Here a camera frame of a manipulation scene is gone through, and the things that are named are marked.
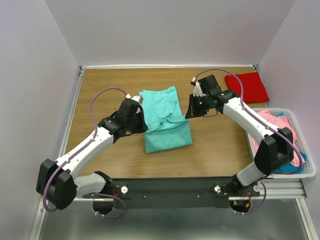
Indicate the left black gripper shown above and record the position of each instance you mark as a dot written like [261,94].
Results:
[143,127]

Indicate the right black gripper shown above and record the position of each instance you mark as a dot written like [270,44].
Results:
[192,111]

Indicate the teal t shirt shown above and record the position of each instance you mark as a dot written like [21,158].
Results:
[167,126]

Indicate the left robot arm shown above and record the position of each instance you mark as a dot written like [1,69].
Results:
[58,181]

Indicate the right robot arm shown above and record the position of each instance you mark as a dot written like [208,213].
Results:
[275,145]

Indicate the folded red t shirt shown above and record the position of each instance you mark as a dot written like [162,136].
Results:
[254,90]

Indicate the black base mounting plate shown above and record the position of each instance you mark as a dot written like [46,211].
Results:
[168,193]

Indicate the pink t shirt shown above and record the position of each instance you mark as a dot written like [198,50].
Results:
[267,115]

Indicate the blue t shirt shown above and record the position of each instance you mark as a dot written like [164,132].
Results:
[281,121]

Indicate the white plastic laundry basket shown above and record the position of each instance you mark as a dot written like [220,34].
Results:
[308,169]

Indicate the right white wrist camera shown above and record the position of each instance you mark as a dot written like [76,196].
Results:
[197,91]

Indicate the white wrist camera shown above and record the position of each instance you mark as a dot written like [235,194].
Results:
[137,98]
[197,91]

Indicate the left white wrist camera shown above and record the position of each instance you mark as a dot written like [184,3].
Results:
[137,98]

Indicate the aluminium frame rail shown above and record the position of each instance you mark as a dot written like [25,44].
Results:
[282,215]

